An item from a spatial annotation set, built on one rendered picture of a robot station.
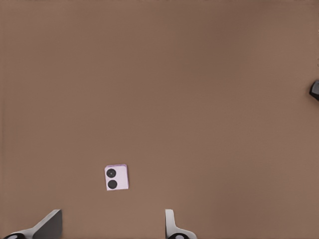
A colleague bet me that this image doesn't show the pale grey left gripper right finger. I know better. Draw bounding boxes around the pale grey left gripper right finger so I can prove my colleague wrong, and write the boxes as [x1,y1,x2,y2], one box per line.
[164,209,197,239]

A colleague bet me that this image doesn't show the pink phone with black lenses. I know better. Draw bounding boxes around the pink phone with black lenses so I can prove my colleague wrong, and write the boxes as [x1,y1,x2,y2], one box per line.
[104,164,129,191]

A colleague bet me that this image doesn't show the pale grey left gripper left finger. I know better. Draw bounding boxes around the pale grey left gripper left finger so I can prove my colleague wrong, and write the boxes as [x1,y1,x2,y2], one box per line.
[2,209,63,239]

